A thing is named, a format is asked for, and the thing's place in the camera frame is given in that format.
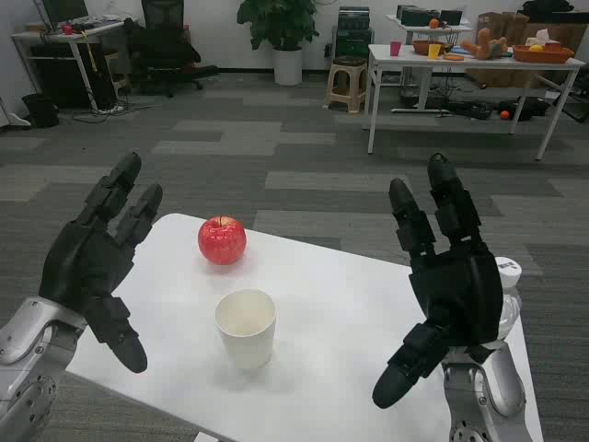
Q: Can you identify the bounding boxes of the clear plastic water bottle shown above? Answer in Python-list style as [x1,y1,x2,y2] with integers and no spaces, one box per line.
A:
[494,256,525,342]

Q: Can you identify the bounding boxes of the white office desk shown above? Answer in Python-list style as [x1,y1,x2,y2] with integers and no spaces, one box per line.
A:
[11,18,125,112]

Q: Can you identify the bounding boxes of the black equipment case stack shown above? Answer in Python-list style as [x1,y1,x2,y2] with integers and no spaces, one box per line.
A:
[331,6,375,61]

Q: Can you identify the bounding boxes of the orange plush toy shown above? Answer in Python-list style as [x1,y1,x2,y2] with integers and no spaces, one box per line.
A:
[461,27,510,61]

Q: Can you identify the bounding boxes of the beige plastic stool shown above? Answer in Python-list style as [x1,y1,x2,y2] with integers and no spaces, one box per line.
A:
[322,55,369,114]

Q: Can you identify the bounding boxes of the white pedestal table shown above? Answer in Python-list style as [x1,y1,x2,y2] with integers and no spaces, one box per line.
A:
[385,13,474,116]

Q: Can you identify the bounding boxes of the black waste bin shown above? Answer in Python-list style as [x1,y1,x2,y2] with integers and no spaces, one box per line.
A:
[21,93,60,129]

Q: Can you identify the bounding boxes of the black under-desk cabinet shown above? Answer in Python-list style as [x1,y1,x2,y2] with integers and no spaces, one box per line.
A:
[29,43,119,111]

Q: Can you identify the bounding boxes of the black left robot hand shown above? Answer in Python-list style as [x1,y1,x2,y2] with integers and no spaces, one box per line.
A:
[38,150,164,374]

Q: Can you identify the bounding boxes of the large black box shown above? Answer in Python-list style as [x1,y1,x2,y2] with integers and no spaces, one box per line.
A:
[396,5,441,27]

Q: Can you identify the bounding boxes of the large brown cardboard box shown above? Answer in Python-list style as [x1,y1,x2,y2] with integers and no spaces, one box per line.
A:
[524,22,589,88]

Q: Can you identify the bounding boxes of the white paper cup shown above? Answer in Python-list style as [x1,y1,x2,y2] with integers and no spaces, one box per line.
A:
[214,288,278,370]

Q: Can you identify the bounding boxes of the black office chair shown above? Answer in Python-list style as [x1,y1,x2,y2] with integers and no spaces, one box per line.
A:
[124,0,218,99]

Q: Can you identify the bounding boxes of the small brown cardboard box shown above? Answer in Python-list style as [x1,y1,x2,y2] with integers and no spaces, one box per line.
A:
[476,11,530,47]

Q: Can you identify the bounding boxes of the orange rectangular basket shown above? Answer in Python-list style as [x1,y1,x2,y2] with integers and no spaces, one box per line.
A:
[512,43,575,64]

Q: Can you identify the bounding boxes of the white metal-legged table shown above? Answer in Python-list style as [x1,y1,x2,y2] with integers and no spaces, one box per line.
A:
[366,43,586,161]

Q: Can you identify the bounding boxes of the red apple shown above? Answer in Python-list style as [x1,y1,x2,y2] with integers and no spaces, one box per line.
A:
[197,215,248,266]

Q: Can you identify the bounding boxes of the white tissue box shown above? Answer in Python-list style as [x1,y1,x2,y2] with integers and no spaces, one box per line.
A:
[533,28,563,52]

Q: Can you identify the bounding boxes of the green plant in white pot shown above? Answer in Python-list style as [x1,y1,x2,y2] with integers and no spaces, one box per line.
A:
[237,0,320,87]

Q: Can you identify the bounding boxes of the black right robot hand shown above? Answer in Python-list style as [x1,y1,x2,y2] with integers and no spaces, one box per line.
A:
[371,152,503,410]

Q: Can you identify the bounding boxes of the brown round bowl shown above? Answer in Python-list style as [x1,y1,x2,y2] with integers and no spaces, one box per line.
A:
[411,39,448,56]

